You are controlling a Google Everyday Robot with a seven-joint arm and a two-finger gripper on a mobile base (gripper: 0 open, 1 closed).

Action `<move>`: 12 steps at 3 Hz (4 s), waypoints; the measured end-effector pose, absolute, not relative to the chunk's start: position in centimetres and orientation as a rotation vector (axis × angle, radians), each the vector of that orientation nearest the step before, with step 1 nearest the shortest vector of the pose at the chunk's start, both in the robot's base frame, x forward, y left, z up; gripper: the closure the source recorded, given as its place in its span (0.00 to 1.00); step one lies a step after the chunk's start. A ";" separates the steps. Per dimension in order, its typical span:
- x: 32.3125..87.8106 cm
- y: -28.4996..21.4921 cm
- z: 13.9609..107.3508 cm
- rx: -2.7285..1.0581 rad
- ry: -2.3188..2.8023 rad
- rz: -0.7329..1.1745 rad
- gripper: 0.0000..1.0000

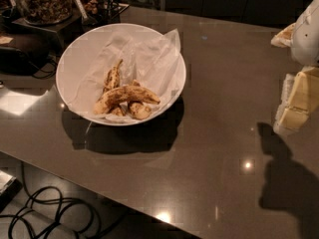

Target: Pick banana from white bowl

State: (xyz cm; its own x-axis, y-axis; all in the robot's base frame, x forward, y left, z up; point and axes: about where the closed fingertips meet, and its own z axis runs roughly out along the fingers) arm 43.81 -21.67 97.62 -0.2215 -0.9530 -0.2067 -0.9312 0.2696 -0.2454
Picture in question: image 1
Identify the black cable on floor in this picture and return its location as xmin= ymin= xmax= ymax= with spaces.
xmin=0 ymin=162 xmax=131 ymax=239

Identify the white bowl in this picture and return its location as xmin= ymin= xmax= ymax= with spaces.
xmin=55 ymin=23 xmax=187 ymax=127

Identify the large spotted banana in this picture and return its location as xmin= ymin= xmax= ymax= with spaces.
xmin=94 ymin=86 xmax=160 ymax=115

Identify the white paper liner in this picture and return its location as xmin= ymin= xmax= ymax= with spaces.
xmin=69 ymin=30 xmax=185 ymax=125

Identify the glass jar of nuts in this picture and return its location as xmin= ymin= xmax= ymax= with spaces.
xmin=17 ymin=0 xmax=72 ymax=25

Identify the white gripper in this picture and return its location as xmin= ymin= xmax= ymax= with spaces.
xmin=271 ymin=0 xmax=319 ymax=134

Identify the short spotted banana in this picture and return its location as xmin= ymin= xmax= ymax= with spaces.
xmin=128 ymin=102 xmax=152 ymax=120

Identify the small banana piece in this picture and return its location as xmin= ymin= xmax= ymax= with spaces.
xmin=110 ymin=106 xmax=126 ymax=117

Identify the black device with cable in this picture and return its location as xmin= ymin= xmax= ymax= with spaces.
xmin=0 ymin=34 xmax=57 ymax=79

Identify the upright spotted banana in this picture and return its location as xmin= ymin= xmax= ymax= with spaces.
xmin=103 ymin=60 xmax=123 ymax=93

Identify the box at floor edge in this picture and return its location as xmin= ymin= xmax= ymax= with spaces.
xmin=0 ymin=170 xmax=22 ymax=212

